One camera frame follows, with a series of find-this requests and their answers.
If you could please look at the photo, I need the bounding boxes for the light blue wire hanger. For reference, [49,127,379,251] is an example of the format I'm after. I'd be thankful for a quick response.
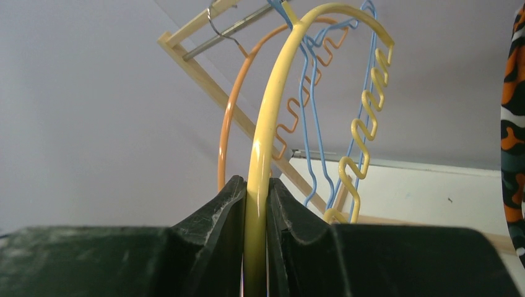
[289,18,359,210]

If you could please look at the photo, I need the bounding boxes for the wooden clothes rack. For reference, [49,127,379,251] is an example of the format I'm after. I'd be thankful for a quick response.
[157,0,518,255]

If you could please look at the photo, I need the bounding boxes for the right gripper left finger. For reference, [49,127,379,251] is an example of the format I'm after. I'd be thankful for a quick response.
[1,176,246,296]

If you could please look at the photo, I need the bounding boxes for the orange camouflage print shorts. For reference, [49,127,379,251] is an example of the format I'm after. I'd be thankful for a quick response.
[500,4,524,265]

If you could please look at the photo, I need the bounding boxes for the cream wooden hanger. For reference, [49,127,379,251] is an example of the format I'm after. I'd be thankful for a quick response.
[243,1,394,296]

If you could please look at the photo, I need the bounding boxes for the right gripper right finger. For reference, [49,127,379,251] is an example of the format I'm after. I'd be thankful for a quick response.
[266,178,519,296]

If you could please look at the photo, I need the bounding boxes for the wooden clothes hanger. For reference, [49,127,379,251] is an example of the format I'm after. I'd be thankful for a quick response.
[206,4,350,192]

